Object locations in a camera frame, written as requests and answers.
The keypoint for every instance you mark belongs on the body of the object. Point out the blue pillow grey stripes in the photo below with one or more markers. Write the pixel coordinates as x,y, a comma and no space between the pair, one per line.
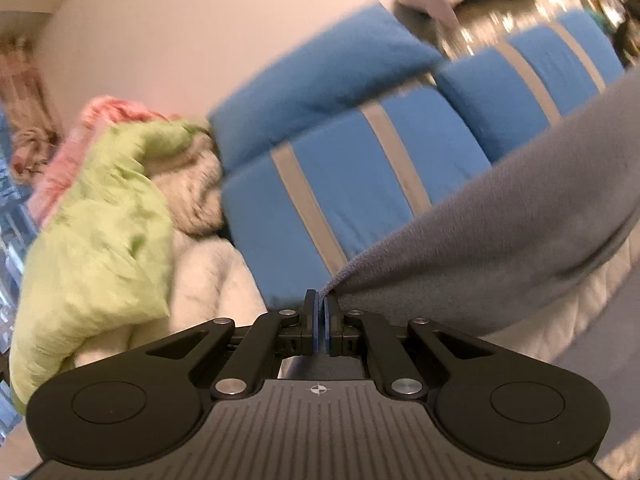
300,212
528,82

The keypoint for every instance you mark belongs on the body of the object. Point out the pink patterned blanket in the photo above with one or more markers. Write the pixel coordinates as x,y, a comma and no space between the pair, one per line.
98,114

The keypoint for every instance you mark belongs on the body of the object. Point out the grey-blue fleece pants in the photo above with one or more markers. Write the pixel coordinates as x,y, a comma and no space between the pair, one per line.
517,237

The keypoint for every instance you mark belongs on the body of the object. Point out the blue pillow grey stripes left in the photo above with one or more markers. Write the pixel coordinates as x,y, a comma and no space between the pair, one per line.
300,212

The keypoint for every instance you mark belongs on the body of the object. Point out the white fluffy blanket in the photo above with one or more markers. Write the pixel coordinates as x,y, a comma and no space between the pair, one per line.
210,277

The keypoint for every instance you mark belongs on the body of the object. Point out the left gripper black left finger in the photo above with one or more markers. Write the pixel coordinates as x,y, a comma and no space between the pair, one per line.
142,404

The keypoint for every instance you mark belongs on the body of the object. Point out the blue pillow grey stripes right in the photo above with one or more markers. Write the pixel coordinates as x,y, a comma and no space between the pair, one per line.
528,82

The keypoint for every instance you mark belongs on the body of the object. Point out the green blanket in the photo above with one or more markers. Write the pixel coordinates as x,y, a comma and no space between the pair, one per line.
104,259

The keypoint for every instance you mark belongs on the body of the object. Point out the plain blue pillow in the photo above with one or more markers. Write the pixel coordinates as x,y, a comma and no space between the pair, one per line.
359,57

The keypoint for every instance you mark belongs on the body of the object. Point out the grey quilted bedspread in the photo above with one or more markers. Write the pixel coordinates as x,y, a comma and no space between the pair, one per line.
550,332

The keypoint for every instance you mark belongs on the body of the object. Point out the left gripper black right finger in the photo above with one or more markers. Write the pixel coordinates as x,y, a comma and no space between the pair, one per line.
495,404

